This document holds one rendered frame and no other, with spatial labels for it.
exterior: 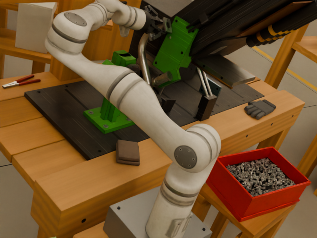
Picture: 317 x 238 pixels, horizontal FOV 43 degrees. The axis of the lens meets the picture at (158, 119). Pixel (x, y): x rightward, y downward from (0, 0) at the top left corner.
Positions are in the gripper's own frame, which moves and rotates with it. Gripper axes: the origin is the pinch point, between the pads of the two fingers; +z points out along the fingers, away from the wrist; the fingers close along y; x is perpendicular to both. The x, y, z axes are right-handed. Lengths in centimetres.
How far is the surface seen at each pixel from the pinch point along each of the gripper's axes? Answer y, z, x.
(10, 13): 125, 124, 267
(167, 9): 11.1, 12.5, 3.9
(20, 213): -66, 7, 112
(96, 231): -67, -43, 3
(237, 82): -24.7, 17.1, -18.9
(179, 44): -7.9, 2.8, -5.3
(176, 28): -1.6, 2.8, -4.7
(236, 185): -62, 3, -19
